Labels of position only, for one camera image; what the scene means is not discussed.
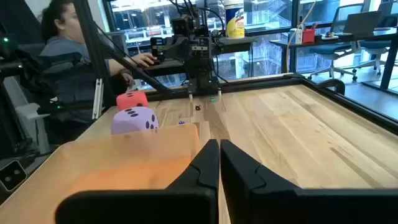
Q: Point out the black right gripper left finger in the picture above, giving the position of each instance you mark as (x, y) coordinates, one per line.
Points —
(186, 205)

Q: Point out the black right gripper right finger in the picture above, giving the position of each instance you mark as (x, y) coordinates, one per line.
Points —
(280, 205)

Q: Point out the thin wooden board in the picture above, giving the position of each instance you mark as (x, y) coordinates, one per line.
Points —
(124, 161)

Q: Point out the large purple foam die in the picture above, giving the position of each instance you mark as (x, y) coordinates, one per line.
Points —
(130, 123)

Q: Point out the large red foam die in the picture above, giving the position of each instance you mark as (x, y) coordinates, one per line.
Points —
(132, 102)

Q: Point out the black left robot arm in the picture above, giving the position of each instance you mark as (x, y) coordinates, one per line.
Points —
(202, 71)

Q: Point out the small blue die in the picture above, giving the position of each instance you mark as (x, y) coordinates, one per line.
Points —
(182, 122)

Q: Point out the white standoff foot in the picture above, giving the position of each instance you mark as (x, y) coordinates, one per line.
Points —
(190, 96)
(219, 92)

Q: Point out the blue office chair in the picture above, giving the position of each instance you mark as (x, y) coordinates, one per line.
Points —
(329, 49)
(373, 46)

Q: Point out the white and blue container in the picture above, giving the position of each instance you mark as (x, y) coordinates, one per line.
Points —
(295, 36)

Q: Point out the red pen cup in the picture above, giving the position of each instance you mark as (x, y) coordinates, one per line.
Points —
(309, 36)

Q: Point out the dark office desk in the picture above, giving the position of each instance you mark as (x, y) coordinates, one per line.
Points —
(388, 62)

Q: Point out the light grey chair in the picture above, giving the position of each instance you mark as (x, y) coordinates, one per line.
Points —
(31, 110)

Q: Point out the yellow wipes canister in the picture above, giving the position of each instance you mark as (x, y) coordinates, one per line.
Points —
(234, 25)

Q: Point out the person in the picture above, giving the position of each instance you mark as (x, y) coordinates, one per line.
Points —
(68, 53)

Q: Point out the grey laptop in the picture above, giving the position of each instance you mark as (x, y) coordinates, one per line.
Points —
(362, 23)

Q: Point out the black aluminium table frame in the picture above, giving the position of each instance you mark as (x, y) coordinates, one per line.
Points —
(357, 108)

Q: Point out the silver aluminium bracket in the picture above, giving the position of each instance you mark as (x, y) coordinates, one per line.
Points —
(97, 99)

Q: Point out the small black stereo camera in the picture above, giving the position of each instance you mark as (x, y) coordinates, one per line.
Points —
(12, 175)

